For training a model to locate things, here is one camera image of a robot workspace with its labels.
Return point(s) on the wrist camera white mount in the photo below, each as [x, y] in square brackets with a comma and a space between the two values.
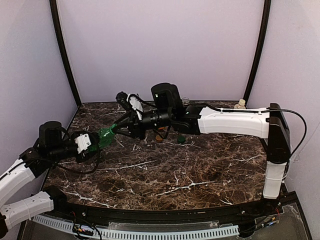
[83, 142]
[130, 102]

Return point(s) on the cream bottle cap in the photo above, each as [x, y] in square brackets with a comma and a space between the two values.
[241, 104]

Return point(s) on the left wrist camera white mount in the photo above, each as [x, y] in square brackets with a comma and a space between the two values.
[83, 142]

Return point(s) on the white slotted cable duct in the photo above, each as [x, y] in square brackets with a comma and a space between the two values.
[133, 231]

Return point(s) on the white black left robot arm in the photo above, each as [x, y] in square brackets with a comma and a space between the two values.
[54, 144]

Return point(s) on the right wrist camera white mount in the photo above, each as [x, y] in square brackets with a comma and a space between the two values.
[130, 102]

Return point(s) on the black right frame post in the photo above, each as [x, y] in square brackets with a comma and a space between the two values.
[258, 50]

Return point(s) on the brown drink bottle white label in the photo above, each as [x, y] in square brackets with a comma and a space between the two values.
[185, 101]

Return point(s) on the black front table rail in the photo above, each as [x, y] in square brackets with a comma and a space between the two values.
[236, 214]

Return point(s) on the green plastic soda bottle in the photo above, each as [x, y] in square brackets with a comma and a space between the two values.
[101, 139]

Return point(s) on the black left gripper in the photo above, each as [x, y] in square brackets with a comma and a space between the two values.
[81, 153]

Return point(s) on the black left frame post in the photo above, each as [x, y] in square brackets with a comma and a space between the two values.
[63, 51]

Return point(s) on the dark green bottle cap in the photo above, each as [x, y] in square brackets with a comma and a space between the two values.
[181, 139]

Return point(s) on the orange juice bottle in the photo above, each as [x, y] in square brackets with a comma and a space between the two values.
[163, 129]

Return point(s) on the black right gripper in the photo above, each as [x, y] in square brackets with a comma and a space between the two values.
[136, 124]

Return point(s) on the black frame post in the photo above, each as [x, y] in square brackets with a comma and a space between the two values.
[258, 50]
[63, 51]

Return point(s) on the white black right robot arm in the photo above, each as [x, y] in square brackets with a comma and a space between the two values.
[201, 118]

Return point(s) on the orange bottle cap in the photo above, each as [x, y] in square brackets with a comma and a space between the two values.
[158, 138]

